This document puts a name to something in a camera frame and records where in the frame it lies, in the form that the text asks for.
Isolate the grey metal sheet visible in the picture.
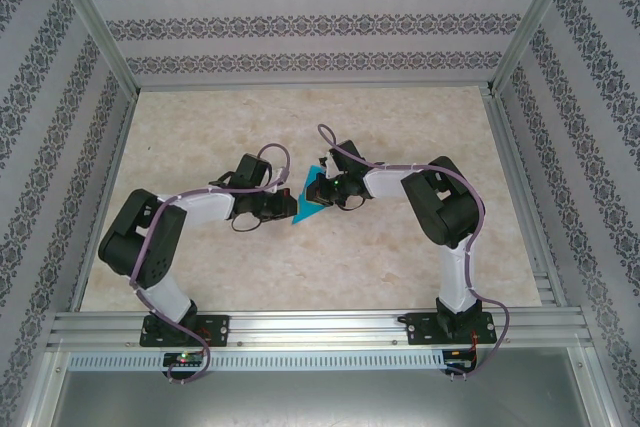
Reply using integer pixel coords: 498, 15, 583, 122
39, 349, 616, 427

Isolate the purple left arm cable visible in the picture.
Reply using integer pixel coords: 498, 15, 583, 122
130, 143, 292, 387

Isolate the aluminium frame post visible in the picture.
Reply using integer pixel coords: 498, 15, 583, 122
485, 0, 585, 97
39, 0, 141, 98

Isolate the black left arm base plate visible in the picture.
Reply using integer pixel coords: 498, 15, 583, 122
141, 314, 231, 348

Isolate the aluminium mounting rail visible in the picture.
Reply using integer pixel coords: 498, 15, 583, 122
47, 309, 594, 351

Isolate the slotted grey cable duct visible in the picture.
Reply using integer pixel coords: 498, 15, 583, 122
67, 350, 446, 373

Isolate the small circuit board green light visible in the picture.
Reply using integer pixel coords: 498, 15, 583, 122
163, 351, 204, 367

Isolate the aluminium side rail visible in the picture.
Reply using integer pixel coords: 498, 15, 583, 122
482, 86, 569, 311

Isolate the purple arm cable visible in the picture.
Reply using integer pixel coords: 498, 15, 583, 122
317, 123, 512, 382
130, 143, 292, 387

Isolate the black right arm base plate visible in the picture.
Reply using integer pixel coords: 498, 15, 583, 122
398, 311, 495, 347

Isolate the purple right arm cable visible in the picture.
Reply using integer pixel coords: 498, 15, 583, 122
317, 123, 512, 382

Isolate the blue paper sheet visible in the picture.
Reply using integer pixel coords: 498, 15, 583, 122
290, 164, 331, 225

